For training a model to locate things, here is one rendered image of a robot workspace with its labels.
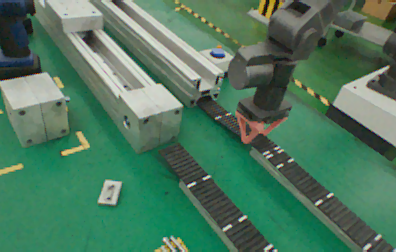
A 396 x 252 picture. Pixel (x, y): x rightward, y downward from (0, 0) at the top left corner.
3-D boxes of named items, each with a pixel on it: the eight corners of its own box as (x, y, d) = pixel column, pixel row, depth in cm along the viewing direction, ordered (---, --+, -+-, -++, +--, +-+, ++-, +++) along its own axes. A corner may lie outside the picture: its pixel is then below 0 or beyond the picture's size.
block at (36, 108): (81, 130, 66) (77, 94, 60) (23, 148, 60) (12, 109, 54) (63, 106, 72) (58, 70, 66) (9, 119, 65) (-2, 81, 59)
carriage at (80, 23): (103, 38, 89) (103, 14, 84) (64, 43, 83) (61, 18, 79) (83, 17, 98) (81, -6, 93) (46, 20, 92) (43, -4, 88)
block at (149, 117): (186, 137, 70) (192, 103, 64) (137, 154, 63) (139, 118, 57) (165, 114, 75) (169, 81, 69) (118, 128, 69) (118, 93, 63)
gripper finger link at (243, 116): (227, 136, 69) (237, 101, 63) (249, 127, 73) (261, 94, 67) (247, 155, 65) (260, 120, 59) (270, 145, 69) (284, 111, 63)
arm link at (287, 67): (307, 57, 55) (286, 43, 59) (278, 61, 52) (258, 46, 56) (293, 90, 60) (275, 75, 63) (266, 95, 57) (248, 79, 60)
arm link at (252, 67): (323, 30, 50) (288, 11, 56) (268, 34, 45) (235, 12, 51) (297, 92, 57) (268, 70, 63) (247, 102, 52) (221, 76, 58)
